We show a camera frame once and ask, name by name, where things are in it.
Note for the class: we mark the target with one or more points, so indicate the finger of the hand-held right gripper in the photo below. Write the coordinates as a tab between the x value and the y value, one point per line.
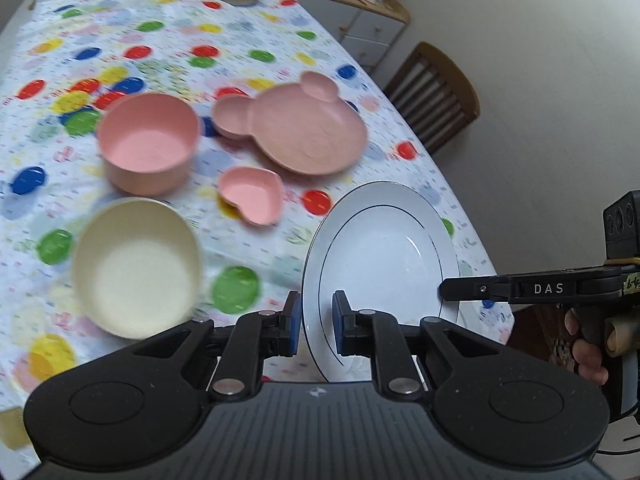
500	290

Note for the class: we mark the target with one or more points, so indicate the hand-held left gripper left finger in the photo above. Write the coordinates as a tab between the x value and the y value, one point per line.
295	324

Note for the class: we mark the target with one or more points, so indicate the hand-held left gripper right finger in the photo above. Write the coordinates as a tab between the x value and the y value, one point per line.
340	325

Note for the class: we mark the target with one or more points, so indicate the white plate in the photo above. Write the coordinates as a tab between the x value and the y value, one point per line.
390	260

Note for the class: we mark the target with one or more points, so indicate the cream round bowl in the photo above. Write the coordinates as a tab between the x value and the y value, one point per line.
135	270

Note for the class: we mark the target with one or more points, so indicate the pink bear-shaped plate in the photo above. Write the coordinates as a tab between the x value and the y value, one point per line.
300	125

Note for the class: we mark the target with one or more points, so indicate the pink round bowl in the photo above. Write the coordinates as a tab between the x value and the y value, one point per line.
147	145

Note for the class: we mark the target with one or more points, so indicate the person's right hand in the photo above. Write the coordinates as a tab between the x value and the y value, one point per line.
587	350

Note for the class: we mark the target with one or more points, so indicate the pink heart-shaped dish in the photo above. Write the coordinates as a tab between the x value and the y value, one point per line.
250	192

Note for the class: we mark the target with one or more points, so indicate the dark wooden chair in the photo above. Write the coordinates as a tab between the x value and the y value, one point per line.
432	95

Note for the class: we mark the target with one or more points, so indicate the white drawer cabinet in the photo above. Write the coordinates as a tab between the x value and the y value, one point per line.
370	30

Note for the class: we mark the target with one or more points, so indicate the balloon print tablecloth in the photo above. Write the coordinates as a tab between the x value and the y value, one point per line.
250	35

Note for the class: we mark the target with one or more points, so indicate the tan cardboard piece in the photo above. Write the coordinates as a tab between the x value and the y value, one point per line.
11	427

